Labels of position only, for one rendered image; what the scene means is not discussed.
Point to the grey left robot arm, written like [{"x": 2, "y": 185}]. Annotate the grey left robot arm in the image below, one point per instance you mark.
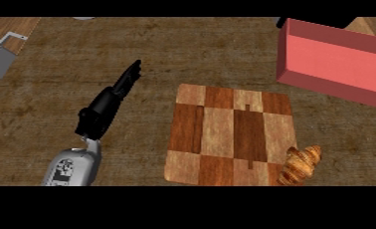
[{"x": 74, "y": 168}]

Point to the checkered wooden cutting board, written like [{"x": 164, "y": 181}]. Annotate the checkered wooden cutting board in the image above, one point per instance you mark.
[{"x": 231, "y": 140}]

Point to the red open box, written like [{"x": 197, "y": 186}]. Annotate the red open box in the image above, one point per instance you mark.
[{"x": 332, "y": 63}]

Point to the golden brown croissant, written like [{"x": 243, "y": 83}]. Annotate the golden brown croissant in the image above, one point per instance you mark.
[{"x": 302, "y": 166}]

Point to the small pale grey object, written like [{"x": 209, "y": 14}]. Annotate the small pale grey object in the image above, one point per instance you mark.
[{"x": 83, "y": 18}]

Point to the grey metal sink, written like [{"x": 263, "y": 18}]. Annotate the grey metal sink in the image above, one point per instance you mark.
[{"x": 7, "y": 57}]

